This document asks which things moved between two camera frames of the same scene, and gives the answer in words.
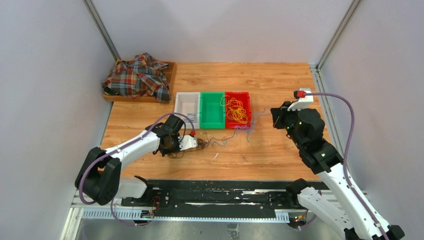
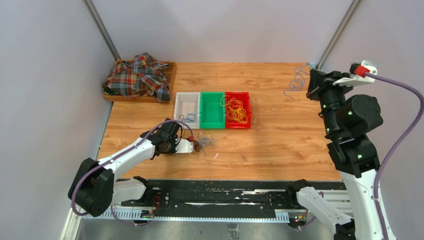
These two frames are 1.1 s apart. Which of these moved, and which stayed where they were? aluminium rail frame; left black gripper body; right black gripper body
Moved: right black gripper body
Stayed: left black gripper body; aluminium rail frame
